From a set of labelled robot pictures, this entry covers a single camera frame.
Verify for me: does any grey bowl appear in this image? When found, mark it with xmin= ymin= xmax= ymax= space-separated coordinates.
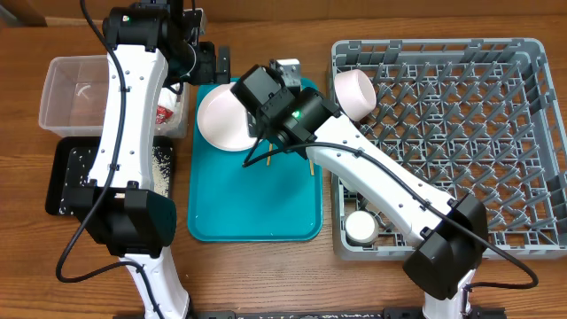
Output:
xmin=339 ymin=177 xmax=357 ymax=192

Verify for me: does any clear plastic waste bin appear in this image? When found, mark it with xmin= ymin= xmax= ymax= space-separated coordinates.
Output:
xmin=39 ymin=46 xmax=190 ymax=144

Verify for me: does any cooked white rice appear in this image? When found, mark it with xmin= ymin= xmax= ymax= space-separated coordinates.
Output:
xmin=58 ymin=145 xmax=175 ymax=214

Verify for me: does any grey dishwasher rack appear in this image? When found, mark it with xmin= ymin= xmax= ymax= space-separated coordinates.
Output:
xmin=330 ymin=38 xmax=566 ymax=260

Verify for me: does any large white plate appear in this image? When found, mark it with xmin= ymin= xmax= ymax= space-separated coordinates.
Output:
xmin=197 ymin=82 xmax=256 ymax=152

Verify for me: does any white cup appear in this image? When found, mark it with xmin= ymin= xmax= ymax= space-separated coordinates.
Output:
xmin=345 ymin=211 xmax=379 ymax=245

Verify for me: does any red snack wrapper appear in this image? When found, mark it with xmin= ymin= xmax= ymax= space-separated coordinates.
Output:
xmin=156 ymin=105 xmax=174 ymax=125

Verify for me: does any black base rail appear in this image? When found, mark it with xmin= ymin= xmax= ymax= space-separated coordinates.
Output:
xmin=113 ymin=306 xmax=507 ymax=319

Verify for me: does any white napkin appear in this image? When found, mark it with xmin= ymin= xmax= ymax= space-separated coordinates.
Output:
xmin=158 ymin=88 xmax=179 ymax=113

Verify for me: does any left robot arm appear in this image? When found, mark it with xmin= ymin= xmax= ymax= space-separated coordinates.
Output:
xmin=65 ymin=0 xmax=230 ymax=318

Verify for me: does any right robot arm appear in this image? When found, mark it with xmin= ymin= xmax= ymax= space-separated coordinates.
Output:
xmin=231 ymin=65 xmax=487 ymax=318

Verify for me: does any black waste tray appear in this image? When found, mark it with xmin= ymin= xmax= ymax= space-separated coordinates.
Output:
xmin=45 ymin=136 xmax=175 ymax=216

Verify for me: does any teal serving tray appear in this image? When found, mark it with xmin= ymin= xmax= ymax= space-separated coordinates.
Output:
xmin=186 ymin=76 xmax=324 ymax=243

